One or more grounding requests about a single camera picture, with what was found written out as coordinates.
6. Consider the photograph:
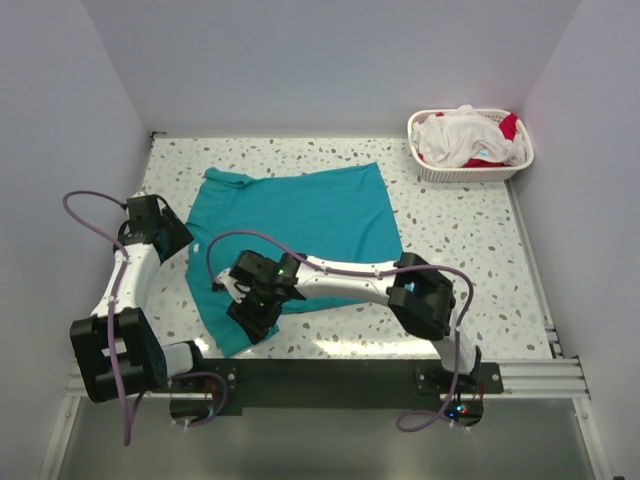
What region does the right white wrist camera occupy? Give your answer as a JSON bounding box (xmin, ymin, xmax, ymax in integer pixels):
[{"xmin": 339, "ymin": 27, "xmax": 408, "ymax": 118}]
[{"xmin": 211, "ymin": 268, "xmax": 250, "ymax": 303}]

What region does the white laundry basket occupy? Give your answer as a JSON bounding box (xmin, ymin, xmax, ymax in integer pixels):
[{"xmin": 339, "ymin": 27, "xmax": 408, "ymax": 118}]
[{"xmin": 407, "ymin": 105, "xmax": 534, "ymax": 183}]

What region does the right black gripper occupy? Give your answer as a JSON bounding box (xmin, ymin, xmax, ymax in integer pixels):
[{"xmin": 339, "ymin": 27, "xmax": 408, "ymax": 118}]
[{"xmin": 227, "ymin": 283, "xmax": 283, "ymax": 344}]

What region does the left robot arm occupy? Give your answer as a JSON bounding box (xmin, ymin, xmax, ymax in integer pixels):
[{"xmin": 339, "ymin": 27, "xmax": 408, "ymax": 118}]
[{"xmin": 70, "ymin": 194, "xmax": 207, "ymax": 403}]

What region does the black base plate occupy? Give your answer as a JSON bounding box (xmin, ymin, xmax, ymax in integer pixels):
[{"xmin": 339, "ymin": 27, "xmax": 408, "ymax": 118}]
[{"xmin": 163, "ymin": 359, "xmax": 504, "ymax": 425}]

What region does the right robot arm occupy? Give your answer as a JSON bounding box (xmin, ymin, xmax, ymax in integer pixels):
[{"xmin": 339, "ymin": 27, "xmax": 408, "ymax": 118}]
[{"xmin": 214, "ymin": 250, "xmax": 481, "ymax": 393}]

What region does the red t-shirt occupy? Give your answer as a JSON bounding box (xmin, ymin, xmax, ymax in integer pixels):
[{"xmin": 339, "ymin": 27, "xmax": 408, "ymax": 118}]
[{"xmin": 424, "ymin": 112, "xmax": 521, "ymax": 170}]

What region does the teal t-shirt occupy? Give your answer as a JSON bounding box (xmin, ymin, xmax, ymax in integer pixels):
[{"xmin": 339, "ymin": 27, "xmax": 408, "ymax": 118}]
[{"xmin": 186, "ymin": 163, "xmax": 402, "ymax": 357}]

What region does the white t-shirt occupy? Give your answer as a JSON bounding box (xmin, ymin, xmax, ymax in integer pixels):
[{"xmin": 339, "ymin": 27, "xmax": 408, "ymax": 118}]
[{"xmin": 410, "ymin": 103, "xmax": 530, "ymax": 169}]

